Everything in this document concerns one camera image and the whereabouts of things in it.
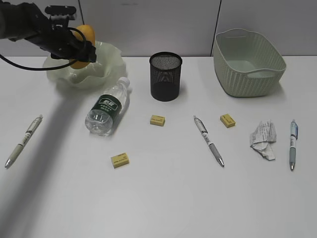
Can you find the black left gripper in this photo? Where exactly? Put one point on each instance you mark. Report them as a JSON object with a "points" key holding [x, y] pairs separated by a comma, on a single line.
{"points": [[62, 44]]}

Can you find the yellow mango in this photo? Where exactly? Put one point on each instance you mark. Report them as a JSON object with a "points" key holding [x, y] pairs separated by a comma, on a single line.
{"points": [[89, 34]]}

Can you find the clear water bottle green label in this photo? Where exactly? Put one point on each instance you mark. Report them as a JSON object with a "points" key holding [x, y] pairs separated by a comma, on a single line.
{"points": [[102, 115]]}

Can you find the beige grip pen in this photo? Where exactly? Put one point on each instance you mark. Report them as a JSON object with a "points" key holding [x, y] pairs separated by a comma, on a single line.
{"points": [[20, 146]]}

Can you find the white waste paper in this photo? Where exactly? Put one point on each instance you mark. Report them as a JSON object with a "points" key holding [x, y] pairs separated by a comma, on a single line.
{"points": [[262, 138]]}

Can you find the blue grey pen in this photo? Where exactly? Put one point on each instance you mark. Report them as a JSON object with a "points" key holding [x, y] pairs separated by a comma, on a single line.
{"points": [[293, 140]]}

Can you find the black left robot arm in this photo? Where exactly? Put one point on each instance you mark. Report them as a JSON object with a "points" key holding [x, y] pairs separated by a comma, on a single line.
{"points": [[24, 20]]}

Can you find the pale green wavy plate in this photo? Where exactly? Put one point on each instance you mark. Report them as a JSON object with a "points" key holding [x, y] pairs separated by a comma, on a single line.
{"points": [[108, 68]]}

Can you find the black mesh pen holder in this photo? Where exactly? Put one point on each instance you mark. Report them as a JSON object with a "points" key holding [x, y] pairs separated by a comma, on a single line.
{"points": [[165, 72]]}

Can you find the yellow eraser centre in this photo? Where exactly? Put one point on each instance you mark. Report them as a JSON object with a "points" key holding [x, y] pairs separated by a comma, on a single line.
{"points": [[157, 120]]}

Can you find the yellow eraser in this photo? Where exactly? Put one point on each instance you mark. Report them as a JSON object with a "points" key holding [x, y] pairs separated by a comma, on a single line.
{"points": [[120, 160], [157, 120], [227, 120]]}

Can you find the yellow eraser front left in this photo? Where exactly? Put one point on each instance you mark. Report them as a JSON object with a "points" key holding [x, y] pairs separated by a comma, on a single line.
{"points": [[120, 160]]}

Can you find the grey grip pen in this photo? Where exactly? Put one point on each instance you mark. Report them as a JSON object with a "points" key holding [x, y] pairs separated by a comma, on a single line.
{"points": [[211, 145]]}

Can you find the yellow eraser right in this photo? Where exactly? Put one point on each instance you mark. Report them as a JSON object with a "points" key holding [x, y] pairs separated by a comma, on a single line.
{"points": [[227, 120]]}

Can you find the pale green plastic basket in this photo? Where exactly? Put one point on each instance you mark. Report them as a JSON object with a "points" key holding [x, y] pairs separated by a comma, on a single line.
{"points": [[246, 63]]}

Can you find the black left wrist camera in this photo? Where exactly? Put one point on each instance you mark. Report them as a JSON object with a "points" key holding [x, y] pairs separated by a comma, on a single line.
{"points": [[61, 15]]}

